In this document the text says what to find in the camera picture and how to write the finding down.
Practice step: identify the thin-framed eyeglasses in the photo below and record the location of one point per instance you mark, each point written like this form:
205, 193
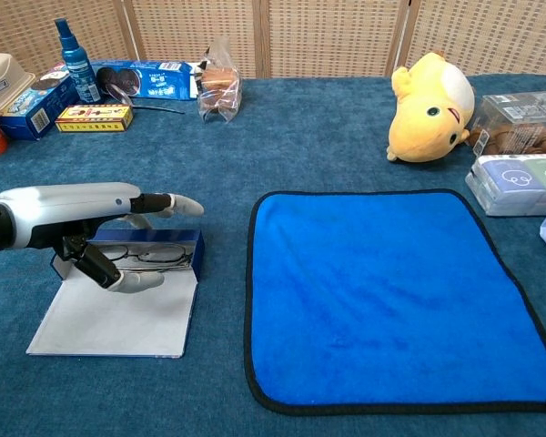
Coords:
164, 254

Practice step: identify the blue glasses case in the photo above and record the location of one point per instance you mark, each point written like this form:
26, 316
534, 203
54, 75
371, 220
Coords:
118, 318

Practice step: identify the short blue Oreo box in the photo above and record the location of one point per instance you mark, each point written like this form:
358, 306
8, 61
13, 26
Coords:
32, 109

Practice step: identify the blue spray bottle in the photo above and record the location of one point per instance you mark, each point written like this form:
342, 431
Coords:
79, 68

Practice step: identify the metal spoon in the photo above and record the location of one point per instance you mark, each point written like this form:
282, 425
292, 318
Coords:
118, 93

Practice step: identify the long blue Oreo box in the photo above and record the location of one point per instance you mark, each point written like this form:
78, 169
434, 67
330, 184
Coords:
164, 82

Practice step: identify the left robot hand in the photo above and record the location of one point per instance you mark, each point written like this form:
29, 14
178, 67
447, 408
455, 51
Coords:
63, 205

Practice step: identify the clear box brown snacks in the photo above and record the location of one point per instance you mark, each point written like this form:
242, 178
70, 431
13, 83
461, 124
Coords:
518, 123

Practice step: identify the teal tablecloth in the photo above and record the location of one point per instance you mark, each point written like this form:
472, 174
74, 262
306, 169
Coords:
164, 400

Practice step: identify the blue microfiber cloth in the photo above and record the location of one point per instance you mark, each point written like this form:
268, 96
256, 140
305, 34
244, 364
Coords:
382, 296

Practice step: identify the multicolour tissue pack row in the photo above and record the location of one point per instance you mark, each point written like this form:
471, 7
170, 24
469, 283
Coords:
509, 182

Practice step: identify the yellow plush toy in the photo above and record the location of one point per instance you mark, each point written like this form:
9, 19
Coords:
423, 127

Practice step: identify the small yellow red box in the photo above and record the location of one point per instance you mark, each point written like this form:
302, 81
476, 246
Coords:
95, 119

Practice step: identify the bread in clear bag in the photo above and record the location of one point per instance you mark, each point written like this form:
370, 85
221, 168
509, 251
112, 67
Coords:
218, 86

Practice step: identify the beige lunch box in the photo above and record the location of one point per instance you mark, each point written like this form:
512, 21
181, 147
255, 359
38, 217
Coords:
4, 77

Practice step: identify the wicker folding screen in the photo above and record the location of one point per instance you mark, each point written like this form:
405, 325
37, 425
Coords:
327, 36

